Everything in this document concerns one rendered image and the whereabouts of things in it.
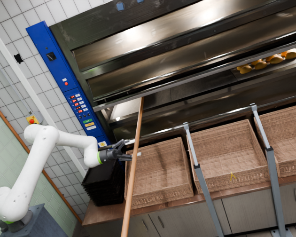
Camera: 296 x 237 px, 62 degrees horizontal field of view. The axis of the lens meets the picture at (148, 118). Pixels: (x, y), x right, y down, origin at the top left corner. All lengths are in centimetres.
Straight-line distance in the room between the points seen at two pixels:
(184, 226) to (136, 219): 41
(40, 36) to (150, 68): 87
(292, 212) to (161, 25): 176
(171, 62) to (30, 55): 113
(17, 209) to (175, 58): 145
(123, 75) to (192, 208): 121
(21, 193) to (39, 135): 31
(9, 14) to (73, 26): 47
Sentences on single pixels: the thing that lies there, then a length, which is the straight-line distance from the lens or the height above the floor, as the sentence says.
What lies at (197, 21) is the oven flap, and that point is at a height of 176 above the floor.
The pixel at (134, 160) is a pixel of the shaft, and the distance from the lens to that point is 160.
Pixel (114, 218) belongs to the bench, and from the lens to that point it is 225.
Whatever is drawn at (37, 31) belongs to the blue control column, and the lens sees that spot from 212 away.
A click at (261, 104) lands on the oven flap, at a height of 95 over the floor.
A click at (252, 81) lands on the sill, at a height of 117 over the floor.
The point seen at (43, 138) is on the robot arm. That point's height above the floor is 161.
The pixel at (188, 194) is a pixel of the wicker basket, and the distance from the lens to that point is 207.
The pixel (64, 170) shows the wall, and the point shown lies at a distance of 276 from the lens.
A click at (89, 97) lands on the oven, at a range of 219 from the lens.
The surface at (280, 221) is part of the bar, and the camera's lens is 231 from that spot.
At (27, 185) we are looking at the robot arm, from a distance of 147.
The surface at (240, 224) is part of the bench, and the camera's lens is 234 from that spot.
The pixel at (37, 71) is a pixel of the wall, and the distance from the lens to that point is 225.
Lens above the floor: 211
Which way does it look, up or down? 27 degrees down
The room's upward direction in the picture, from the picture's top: 23 degrees counter-clockwise
